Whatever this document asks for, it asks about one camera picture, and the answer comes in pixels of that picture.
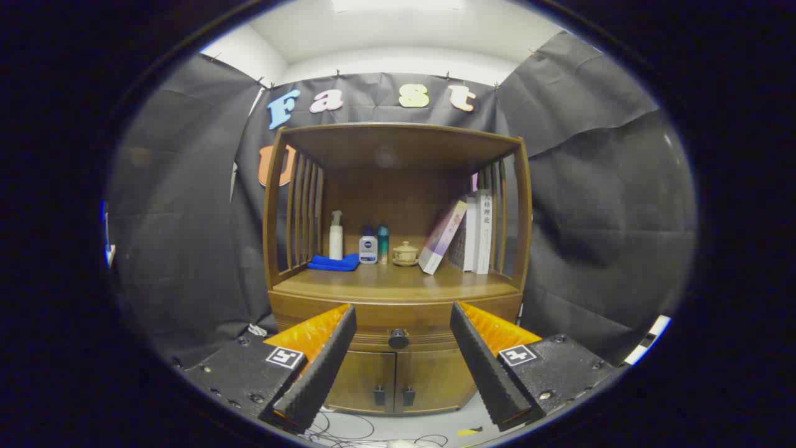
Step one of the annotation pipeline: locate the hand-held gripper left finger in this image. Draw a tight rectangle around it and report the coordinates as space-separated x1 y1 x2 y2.
177 303 358 435

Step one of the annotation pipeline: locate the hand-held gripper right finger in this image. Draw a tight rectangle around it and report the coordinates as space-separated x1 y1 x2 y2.
449 301 622 432

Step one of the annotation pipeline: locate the wooden drawer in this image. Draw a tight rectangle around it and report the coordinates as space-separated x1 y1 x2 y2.
269 291 524 352

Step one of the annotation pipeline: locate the wooden cabinet door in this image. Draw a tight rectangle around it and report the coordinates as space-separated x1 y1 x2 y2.
325 350 396 413
396 348 478 413

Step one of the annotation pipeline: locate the wooden countertop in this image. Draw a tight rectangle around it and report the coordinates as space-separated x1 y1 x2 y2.
272 261 522 304

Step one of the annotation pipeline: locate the wooden cabinet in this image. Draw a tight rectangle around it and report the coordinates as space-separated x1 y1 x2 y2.
262 123 534 416

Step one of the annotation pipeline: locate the blue folded cloth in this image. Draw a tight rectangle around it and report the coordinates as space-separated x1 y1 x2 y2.
307 253 361 272

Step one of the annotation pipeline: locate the white blue-capped lotion bottle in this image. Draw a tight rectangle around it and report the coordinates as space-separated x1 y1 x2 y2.
359 225 379 264

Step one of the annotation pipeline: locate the white spray bottle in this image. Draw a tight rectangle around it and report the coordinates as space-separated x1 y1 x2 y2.
328 210 344 261

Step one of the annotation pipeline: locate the patterned cover book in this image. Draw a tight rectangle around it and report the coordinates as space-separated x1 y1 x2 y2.
449 196 479 273

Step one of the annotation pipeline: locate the purple white book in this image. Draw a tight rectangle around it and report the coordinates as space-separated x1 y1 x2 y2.
418 199 468 276

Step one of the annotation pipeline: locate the lidded ceramic teacup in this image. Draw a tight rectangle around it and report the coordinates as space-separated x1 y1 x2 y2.
392 241 420 267

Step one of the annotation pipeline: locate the tangle of black cables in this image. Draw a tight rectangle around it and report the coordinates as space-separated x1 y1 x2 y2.
308 408 448 448

